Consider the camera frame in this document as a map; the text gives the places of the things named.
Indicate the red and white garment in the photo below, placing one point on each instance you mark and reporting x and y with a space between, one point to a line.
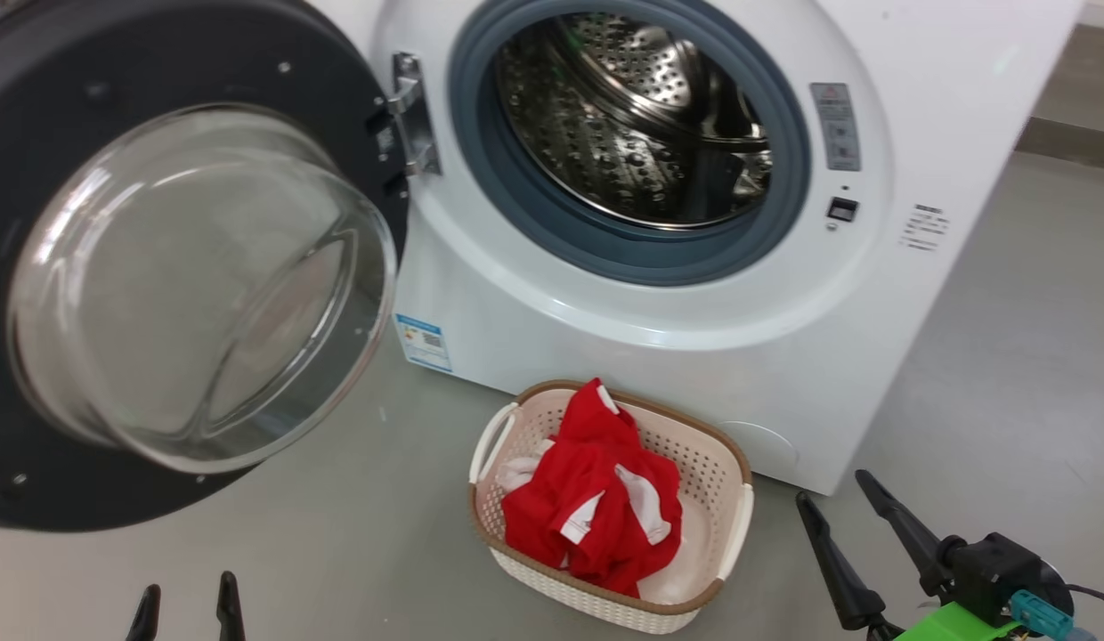
588 481

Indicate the blue white energy label sticker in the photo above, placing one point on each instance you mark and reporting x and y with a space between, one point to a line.
423 343

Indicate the grey warning label plate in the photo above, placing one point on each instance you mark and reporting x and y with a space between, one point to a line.
835 125

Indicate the black round glass washer door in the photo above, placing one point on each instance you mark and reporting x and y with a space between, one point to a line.
71 62

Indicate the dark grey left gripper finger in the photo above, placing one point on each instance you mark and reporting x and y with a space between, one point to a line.
145 619
230 614

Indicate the black text notice sticker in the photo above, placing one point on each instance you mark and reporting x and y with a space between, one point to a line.
926 227

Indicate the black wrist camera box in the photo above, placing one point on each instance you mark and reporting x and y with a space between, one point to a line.
997 570

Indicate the metal door hinge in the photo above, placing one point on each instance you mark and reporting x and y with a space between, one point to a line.
414 116

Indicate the cream perforated laundry basket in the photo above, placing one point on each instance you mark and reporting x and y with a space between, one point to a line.
712 463

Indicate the white front-load washing machine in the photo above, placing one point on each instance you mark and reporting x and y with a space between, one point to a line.
961 89

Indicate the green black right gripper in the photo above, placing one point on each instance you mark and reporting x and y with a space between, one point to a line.
953 628

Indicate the stainless steel washing machine drum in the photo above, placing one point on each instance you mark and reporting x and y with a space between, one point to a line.
605 133

